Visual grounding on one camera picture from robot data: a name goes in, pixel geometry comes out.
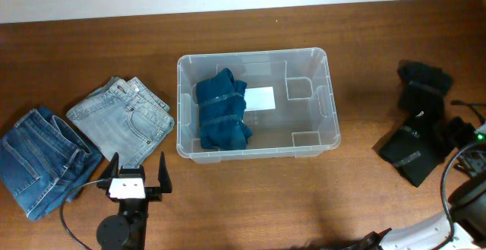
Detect teal garment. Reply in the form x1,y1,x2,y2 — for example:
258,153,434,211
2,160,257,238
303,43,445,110
196,68,253,150

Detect small black garment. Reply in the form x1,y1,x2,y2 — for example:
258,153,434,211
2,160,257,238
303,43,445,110
397,62,454,118

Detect dark blue folded jeans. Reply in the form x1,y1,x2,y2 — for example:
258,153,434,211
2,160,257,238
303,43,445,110
1,106,103,221

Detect clear plastic storage container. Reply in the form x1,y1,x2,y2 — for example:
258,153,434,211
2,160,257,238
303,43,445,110
176,47,341,163

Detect light blue jeans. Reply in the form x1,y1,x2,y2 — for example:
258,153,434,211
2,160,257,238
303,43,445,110
66,77,175,166

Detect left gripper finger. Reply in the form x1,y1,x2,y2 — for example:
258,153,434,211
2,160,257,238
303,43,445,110
97,152,119,185
158,152,172,194

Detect white label in container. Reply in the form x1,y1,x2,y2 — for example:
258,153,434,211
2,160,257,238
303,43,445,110
245,87,276,112

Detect large black garment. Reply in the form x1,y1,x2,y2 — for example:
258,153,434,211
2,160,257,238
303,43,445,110
377,111,454,188

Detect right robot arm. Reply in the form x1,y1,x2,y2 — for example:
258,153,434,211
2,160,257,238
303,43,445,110
349,118,485,250

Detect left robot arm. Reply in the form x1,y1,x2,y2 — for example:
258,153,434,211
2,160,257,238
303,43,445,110
96,153,172,250

